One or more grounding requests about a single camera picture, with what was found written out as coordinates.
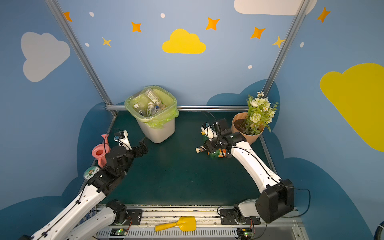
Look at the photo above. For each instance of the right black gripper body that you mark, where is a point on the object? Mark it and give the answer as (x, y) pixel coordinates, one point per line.
(212, 145)

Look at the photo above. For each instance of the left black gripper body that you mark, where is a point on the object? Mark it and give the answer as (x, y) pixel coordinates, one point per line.
(137, 149)

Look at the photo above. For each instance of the orange label bottle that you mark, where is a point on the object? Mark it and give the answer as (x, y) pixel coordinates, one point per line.
(224, 153)

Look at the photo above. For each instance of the green plastic bottle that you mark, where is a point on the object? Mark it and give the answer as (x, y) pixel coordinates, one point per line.
(213, 154)

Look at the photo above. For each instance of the brown tea bottle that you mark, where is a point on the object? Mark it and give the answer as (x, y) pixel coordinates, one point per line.
(201, 149)

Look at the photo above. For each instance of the clear bottle white cap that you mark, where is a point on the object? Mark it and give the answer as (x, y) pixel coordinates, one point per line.
(140, 109)

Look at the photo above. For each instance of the lime label jar bottle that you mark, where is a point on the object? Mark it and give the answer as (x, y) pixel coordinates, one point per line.
(151, 109)

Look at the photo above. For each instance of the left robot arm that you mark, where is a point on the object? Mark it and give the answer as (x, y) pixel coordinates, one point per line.
(66, 224)

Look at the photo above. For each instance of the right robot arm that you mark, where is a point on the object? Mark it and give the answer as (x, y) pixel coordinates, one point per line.
(276, 195)

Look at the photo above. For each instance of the white trash bin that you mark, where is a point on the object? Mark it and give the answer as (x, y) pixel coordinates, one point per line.
(158, 135)

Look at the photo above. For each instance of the green plastic bin liner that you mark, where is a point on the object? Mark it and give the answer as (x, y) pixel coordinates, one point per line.
(159, 119)

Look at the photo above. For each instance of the pink watering can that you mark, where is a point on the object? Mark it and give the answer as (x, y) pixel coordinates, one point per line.
(99, 152)

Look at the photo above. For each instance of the white artificial flowers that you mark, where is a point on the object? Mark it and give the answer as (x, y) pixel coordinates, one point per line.
(260, 114)

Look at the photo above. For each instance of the left controller board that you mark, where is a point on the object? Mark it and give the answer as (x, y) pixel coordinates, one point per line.
(119, 232)

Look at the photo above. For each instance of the controller board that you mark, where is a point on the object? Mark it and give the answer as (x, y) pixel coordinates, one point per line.
(244, 234)
(119, 232)

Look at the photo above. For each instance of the yellow plastic shovel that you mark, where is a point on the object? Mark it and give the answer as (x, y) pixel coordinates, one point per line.
(185, 224)

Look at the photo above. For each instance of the right controller board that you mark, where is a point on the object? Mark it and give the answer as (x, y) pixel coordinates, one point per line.
(244, 234)

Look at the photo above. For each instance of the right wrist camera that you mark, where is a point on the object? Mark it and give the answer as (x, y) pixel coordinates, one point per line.
(208, 131)

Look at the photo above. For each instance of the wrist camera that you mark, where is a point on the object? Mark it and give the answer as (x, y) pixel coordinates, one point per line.
(121, 138)
(208, 131)

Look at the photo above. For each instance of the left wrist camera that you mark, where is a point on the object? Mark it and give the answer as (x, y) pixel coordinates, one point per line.
(121, 138)

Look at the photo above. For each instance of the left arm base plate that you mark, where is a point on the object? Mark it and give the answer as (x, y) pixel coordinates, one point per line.
(132, 217)

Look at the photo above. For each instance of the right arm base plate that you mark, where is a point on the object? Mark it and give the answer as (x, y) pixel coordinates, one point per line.
(234, 217)

